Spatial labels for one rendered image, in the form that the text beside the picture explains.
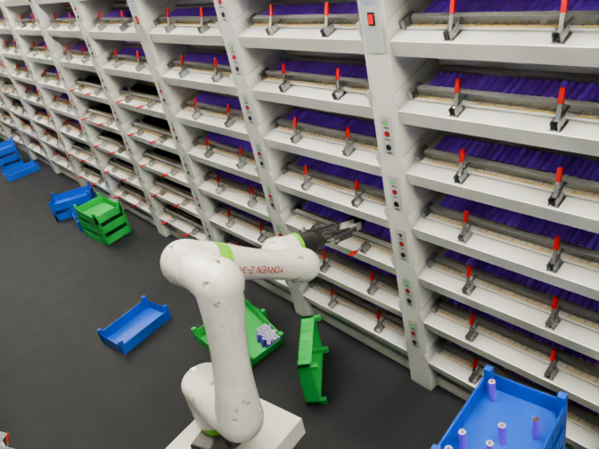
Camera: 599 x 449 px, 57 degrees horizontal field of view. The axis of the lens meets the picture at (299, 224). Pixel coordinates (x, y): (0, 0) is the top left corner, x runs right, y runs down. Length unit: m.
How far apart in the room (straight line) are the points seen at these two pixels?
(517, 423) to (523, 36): 0.91
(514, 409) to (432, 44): 0.93
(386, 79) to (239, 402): 0.94
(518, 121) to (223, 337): 0.87
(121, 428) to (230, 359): 1.16
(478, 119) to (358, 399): 1.22
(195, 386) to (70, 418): 1.13
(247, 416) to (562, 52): 1.12
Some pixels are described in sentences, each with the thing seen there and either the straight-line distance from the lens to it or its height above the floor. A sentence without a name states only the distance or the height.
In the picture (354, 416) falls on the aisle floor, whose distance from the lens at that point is 2.20.
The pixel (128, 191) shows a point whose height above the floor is 0.18.
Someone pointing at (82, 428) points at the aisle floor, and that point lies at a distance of 2.61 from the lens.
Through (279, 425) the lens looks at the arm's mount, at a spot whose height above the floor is 0.34.
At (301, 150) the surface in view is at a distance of 2.02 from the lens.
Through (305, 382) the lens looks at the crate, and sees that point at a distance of 2.18.
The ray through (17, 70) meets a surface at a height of 0.97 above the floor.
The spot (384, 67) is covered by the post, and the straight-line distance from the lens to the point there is 1.59.
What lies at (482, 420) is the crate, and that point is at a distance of 1.53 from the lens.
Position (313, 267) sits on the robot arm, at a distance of 1.71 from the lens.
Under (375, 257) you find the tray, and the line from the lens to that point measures 2.00.
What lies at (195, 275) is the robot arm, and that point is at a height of 0.97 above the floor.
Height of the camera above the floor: 1.67
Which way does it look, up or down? 29 degrees down
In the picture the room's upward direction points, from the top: 13 degrees counter-clockwise
